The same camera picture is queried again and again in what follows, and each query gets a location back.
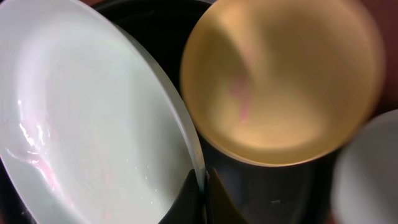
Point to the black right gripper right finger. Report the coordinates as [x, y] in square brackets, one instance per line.
[220, 208]

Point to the mint green plate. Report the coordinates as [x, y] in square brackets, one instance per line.
[364, 188]
[92, 129]

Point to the yellow plate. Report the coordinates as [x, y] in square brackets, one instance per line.
[278, 83]

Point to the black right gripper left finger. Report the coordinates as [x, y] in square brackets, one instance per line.
[187, 207]

